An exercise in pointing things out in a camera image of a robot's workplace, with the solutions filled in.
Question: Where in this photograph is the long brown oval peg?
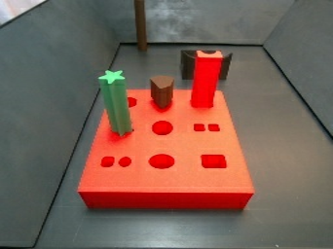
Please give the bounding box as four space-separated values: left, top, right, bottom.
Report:
134 0 148 52

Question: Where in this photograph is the red peg board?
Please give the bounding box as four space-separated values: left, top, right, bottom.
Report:
78 89 256 209

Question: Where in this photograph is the short brown peg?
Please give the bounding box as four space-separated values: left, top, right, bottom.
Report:
150 75 174 109

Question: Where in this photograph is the green star peg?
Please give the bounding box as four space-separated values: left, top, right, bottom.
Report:
98 70 133 136

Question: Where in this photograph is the tall red peg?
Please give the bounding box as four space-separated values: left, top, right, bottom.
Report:
192 51 224 108

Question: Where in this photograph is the black curved holder stand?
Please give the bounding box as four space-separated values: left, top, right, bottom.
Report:
181 50 233 80

